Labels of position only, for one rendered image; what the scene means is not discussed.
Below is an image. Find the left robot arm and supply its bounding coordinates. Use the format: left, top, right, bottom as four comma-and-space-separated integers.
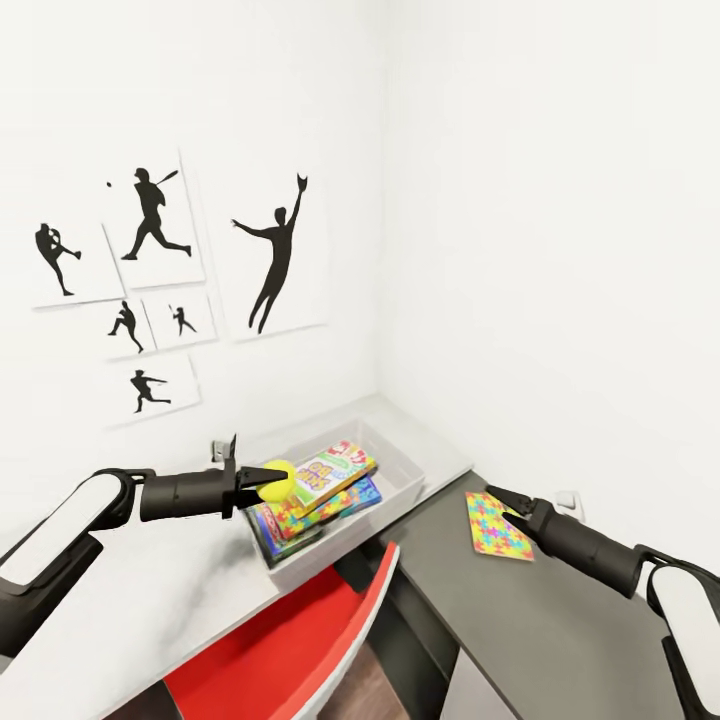
0, 428, 286, 677

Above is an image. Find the board game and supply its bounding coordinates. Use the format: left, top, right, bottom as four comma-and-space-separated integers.
284, 440, 376, 519
339, 474, 381, 519
250, 503, 323, 563

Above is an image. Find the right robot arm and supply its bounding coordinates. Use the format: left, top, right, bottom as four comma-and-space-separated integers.
484, 485, 720, 720

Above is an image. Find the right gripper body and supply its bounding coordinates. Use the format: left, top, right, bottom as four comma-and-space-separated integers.
527, 498, 605, 577

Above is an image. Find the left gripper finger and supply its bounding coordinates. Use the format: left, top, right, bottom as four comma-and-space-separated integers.
235, 466, 286, 499
234, 489, 264, 511

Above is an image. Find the jigsaw puzzle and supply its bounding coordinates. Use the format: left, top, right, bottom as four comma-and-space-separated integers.
466, 493, 535, 561
272, 489, 351, 540

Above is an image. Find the toy box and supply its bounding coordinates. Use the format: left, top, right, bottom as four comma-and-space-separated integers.
241, 419, 425, 595

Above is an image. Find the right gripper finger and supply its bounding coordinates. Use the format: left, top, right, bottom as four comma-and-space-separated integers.
505, 513, 533, 541
484, 485, 539, 518

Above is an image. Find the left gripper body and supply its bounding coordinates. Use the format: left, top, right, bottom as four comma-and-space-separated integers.
173, 458, 237, 519

